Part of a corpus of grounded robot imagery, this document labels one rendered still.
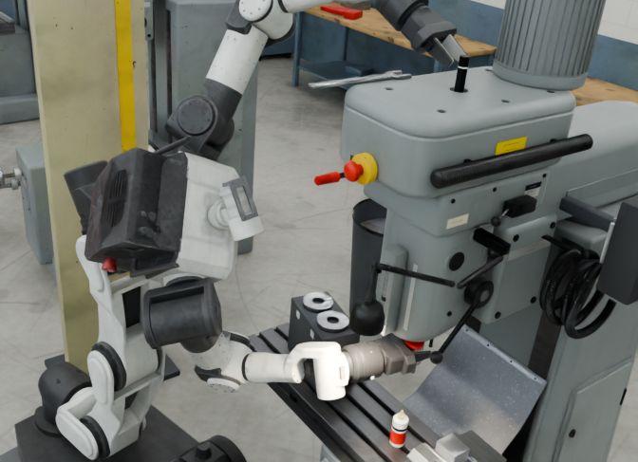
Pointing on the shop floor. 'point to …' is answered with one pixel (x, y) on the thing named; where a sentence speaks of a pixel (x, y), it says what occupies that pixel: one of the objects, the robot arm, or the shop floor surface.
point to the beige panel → (85, 120)
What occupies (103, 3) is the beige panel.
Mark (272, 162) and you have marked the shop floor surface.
